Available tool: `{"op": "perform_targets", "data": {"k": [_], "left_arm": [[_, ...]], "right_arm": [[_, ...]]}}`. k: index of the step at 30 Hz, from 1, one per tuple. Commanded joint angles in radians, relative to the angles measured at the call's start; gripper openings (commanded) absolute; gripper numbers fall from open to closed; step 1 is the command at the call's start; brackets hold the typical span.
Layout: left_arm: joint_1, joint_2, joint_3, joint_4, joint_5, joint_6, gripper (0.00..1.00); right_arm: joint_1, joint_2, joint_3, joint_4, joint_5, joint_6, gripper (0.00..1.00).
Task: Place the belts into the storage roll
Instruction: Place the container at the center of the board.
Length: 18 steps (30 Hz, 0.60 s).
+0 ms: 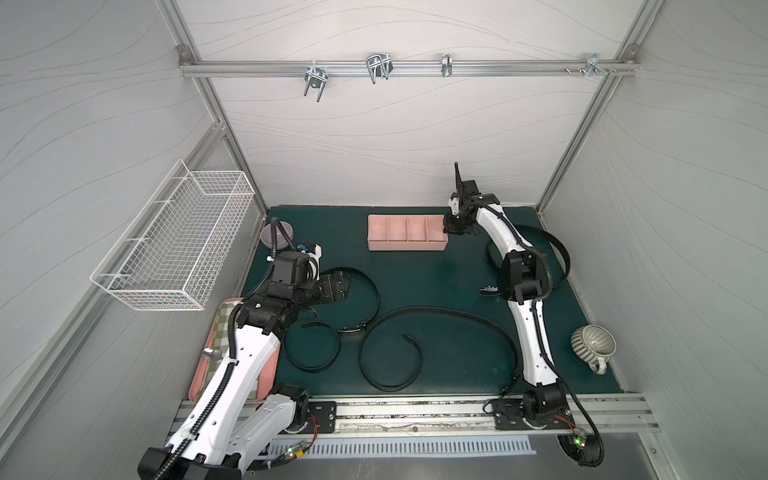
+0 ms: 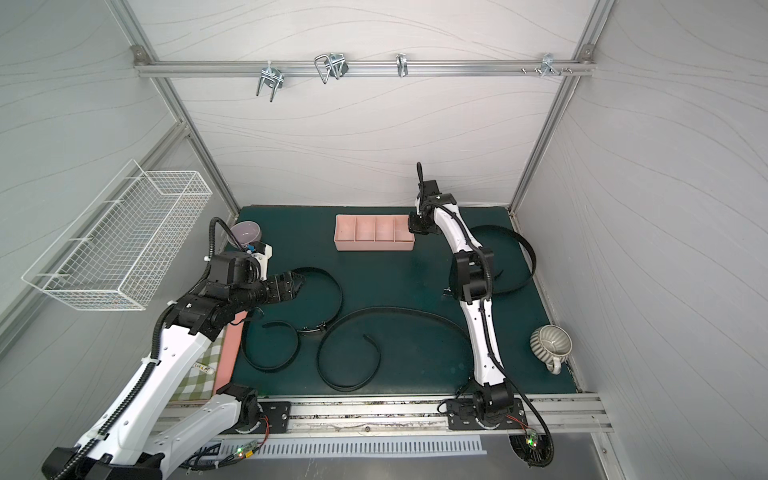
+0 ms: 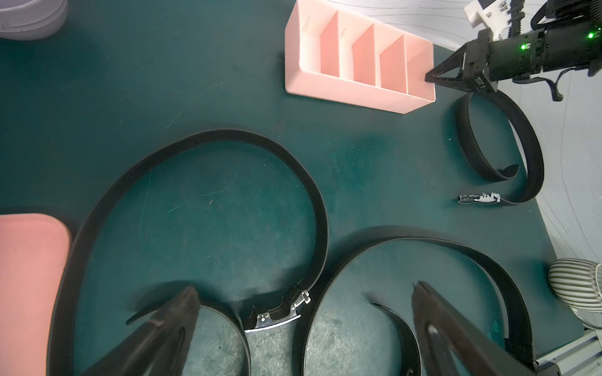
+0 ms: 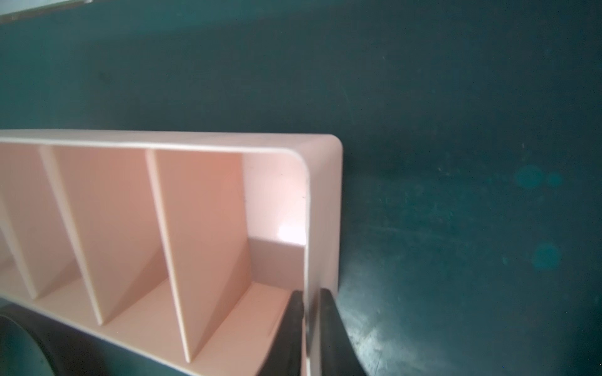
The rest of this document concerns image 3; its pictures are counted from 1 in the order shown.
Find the front aluminium frame rail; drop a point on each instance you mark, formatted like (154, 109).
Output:
(579, 357)

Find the pink divided storage box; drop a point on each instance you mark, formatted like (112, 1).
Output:
(342, 56)

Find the black belt left side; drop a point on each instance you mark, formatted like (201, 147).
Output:
(234, 213)

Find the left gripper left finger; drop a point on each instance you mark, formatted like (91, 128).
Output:
(159, 346)

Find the long black belt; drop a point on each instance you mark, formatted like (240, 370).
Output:
(361, 319)

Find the white ribbed cup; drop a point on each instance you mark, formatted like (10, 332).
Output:
(577, 282)

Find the black belt right side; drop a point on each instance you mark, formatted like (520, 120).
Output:
(501, 146)

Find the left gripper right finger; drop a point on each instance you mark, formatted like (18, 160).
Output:
(445, 336)

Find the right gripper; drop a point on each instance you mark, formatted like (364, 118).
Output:
(484, 62)

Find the purple bowl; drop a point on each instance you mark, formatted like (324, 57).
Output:
(30, 20)

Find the pink tray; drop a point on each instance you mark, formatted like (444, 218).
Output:
(34, 249)

